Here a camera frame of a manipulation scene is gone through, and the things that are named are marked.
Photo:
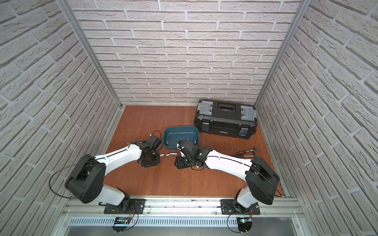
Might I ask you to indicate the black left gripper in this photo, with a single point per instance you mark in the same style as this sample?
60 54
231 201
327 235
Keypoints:
151 159

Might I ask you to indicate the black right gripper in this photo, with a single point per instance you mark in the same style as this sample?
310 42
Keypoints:
179 164

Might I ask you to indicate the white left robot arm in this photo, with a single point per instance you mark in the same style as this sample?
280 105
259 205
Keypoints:
86 181

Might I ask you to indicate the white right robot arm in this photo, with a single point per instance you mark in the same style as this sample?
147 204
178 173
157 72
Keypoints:
262 181

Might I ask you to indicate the teal plastic storage box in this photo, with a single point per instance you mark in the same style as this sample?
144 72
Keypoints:
172 135

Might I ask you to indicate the black grey toolbox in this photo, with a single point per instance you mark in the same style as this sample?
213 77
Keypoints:
226 119

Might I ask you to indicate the ratchet wrench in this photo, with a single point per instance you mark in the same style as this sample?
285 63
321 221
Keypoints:
253 150

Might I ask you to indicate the left controller board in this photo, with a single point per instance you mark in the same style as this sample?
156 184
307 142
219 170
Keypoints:
121 224

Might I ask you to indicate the controller board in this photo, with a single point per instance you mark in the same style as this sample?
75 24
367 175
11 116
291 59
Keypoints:
121 224
244 224

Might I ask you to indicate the right controller board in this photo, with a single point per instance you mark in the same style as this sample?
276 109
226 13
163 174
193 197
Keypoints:
244 224

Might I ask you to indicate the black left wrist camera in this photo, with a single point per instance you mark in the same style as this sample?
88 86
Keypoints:
154 143

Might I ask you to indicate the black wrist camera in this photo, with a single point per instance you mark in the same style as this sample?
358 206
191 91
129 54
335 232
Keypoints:
186 146
154 143

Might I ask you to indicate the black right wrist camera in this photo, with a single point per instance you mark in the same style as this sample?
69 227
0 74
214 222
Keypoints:
186 146

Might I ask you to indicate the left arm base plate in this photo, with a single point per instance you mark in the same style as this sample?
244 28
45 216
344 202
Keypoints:
127 206

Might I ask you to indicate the hammer with dark handle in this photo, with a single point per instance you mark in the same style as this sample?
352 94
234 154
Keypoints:
243 156

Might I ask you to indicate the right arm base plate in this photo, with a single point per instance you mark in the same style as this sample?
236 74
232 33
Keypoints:
229 206

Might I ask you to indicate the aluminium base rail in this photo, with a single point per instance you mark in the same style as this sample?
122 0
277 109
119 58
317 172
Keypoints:
177 211

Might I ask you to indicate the aluminium frame post left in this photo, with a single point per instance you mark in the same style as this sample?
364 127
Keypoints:
74 23

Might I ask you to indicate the aluminium frame post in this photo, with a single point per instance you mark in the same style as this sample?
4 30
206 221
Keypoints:
74 23
283 48

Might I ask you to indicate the aluminium frame post right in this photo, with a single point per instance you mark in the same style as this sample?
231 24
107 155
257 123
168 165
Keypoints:
283 48

